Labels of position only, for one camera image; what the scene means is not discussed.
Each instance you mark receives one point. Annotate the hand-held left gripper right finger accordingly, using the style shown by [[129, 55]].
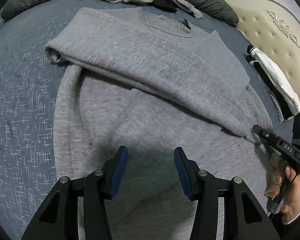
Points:
[[183, 175]]

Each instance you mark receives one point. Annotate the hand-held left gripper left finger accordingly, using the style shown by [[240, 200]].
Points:
[[118, 172]]

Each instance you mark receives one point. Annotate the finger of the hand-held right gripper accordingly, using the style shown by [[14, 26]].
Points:
[[263, 135]]

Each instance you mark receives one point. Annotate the grey knit sweater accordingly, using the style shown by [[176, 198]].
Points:
[[152, 55]]

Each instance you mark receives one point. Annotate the person's right forearm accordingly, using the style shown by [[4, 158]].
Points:
[[297, 227]]

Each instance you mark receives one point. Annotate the person's right hand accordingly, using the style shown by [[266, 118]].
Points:
[[296, 195]]

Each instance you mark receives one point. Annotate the folded light grey garment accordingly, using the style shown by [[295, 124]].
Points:
[[276, 103]]

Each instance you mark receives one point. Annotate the cream tufted headboard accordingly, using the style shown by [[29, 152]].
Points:
[[270, 37]]

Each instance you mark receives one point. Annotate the bed with blue sheet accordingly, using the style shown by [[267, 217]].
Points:
[[22, 105]]

